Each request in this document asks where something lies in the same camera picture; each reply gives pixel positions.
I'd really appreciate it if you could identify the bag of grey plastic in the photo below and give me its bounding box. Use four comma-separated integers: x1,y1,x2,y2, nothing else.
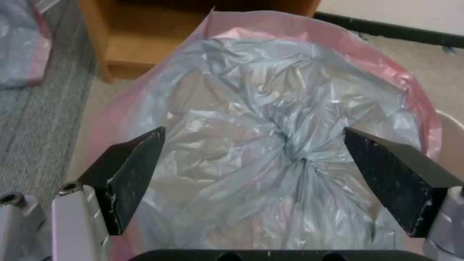
0,0,52,90

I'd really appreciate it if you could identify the black cable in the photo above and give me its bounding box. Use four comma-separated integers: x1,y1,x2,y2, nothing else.
314,12,464,55

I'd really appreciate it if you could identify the wooden table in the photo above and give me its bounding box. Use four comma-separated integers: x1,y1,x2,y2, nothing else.
78,0,323,83

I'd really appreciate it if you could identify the pink translucent garbage bag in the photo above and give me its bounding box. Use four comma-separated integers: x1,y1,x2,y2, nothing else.
85,10,447,261

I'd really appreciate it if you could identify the grey translucent garbage bag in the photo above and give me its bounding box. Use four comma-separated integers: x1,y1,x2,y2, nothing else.
137,38,421,245

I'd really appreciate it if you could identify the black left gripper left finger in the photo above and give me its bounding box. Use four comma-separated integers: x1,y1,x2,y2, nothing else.
0,126,167,261

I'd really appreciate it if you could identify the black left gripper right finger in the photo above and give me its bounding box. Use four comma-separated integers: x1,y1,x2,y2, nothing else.
342,127,464,261

